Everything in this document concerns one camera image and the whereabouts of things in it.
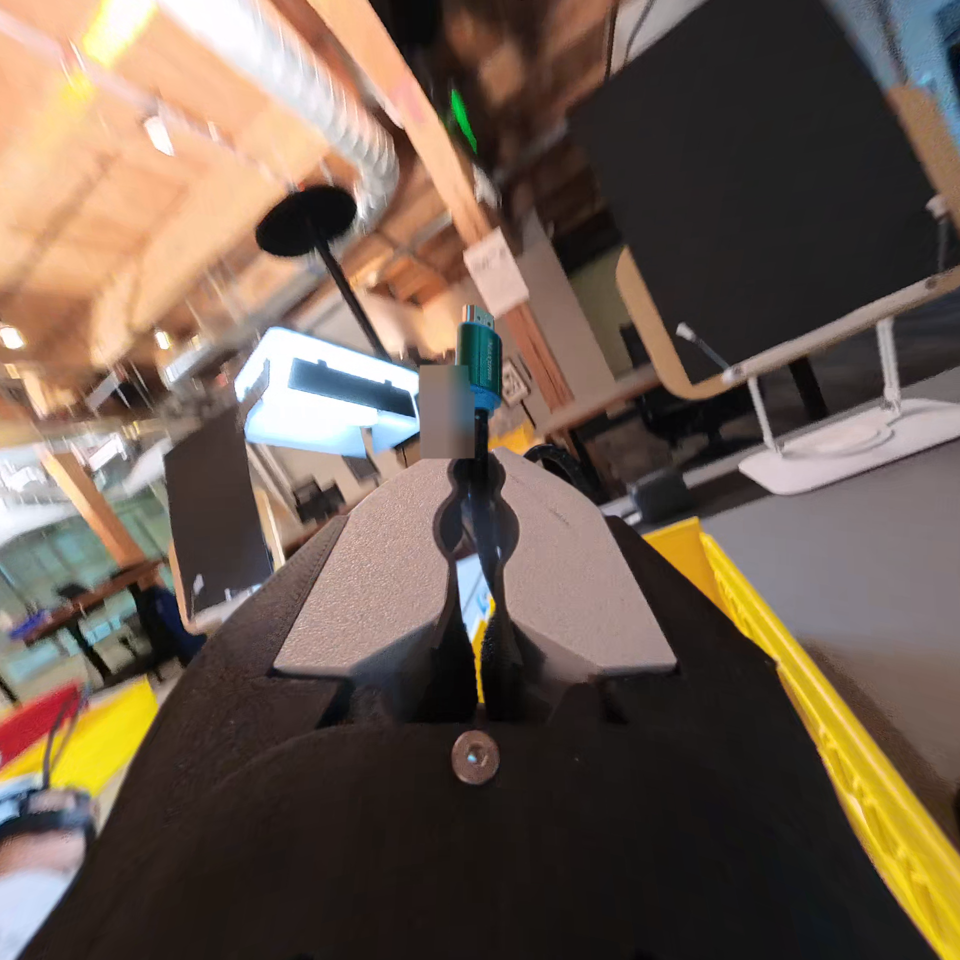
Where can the yellow plastic bin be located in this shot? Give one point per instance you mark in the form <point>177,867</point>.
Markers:
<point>825,712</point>

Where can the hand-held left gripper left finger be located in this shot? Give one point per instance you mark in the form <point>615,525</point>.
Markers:
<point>375,585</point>

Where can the dark monitor panel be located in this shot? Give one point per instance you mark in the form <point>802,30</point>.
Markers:
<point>217,510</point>

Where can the silver ventilation duct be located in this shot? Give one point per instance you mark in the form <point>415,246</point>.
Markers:
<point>330,112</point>

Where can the wooden office desk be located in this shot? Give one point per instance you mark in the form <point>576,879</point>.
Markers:
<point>90,600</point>

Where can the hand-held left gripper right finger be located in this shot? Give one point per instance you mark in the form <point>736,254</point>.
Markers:
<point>585,592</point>

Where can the black monitor with wooden edge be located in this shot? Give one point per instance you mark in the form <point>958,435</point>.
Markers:
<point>750,187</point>

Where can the black round pole fixture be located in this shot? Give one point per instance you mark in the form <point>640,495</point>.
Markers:
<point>304,221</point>

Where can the white paper sign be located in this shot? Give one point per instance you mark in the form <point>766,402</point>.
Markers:
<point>496,271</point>

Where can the small grey box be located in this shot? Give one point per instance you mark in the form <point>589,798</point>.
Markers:
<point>658,496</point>

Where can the white monitor stand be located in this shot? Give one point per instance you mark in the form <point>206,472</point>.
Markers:
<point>840,442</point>

